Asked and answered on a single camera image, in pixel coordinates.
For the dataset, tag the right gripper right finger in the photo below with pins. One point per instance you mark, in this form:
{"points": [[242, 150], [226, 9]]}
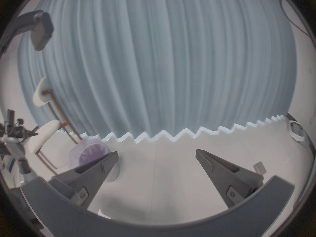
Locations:
{"points": [[224, 176]]}

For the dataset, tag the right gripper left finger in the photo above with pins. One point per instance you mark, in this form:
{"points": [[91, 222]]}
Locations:
{"points": [[91, 176]]}

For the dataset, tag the purple plastic bag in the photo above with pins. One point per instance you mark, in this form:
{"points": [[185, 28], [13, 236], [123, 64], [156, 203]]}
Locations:
{"points": [[84, 152]]}

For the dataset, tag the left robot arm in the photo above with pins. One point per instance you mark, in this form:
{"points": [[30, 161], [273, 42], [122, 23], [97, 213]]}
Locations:
{"points": [[14, 147]]}

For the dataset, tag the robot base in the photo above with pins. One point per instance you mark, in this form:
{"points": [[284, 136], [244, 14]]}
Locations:
{"points": [[7, 167]]}

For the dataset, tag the white trash bin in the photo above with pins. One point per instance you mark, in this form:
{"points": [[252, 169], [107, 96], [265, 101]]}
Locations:
{"points": [[114, 171]]}

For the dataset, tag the small pale grey box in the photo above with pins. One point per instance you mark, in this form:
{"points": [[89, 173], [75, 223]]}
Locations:
{"points": [[259, 168]]}

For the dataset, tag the white wooden-legged chair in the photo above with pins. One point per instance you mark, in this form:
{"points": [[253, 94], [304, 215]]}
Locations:
{"points": [[47, 134]]}

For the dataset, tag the pale blue curtain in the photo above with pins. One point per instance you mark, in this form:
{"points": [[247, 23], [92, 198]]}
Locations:
{"points": [[160, 58]]}

